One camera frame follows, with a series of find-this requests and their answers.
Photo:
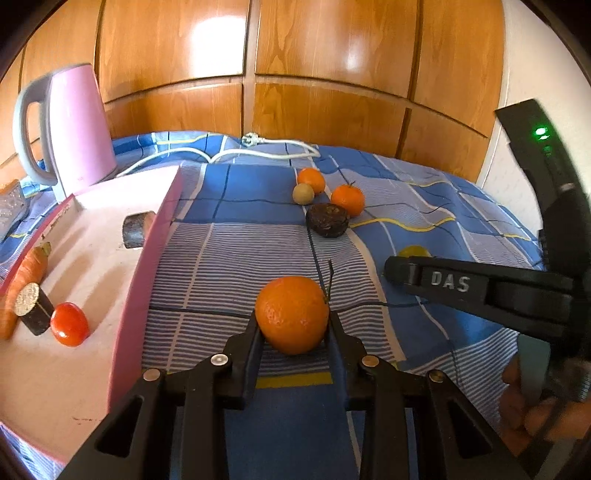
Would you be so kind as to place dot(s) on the wooden wardrobe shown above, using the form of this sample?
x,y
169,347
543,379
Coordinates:
x,y
323,55

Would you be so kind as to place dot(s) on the pink electric kettle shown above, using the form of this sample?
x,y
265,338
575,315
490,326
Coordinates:
x,y
78,129

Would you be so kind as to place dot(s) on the orange carrot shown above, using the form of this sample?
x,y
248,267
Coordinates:
x,y
21,281

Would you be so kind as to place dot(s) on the flat-cut eggplant piece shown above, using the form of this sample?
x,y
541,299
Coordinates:
x,y
39,314

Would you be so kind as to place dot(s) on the jagged-cut eggplant piece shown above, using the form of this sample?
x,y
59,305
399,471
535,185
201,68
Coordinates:
x,y
136,230

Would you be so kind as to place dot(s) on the red tomato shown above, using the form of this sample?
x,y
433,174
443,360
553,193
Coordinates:
x,y
69,325

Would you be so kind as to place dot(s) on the dark beetroot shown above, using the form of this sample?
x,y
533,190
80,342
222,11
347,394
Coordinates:
x,y
327,220

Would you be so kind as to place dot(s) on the small tan potato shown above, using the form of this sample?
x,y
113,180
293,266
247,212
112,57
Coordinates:
x,y
303,193

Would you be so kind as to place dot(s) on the green lime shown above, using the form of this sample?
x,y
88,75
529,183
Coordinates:
x,y
414,251

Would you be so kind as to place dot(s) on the person's right hand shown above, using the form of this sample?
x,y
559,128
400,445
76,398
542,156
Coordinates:
x,y
512,410

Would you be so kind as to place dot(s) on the small tangerine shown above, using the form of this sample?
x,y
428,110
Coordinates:
x,y
314,177

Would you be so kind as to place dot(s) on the large tangerine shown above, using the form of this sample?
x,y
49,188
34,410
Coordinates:
x,y
292,316

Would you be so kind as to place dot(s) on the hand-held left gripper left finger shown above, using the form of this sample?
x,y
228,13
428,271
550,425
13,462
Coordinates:
x,y
247,350

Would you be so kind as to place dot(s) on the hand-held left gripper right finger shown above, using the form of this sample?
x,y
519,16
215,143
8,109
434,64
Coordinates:
x,y
344,353

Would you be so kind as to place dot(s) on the medium tangerine with stem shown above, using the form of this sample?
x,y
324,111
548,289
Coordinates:
x,y
348,201

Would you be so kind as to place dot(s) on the pink shallow tray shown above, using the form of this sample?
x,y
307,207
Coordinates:
x,y
92,277

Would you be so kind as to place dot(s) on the silver tissue box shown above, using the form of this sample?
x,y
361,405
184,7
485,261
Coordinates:
x,y
9,207

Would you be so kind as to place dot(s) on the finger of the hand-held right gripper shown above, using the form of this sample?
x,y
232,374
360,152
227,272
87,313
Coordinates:
x,y
461,284

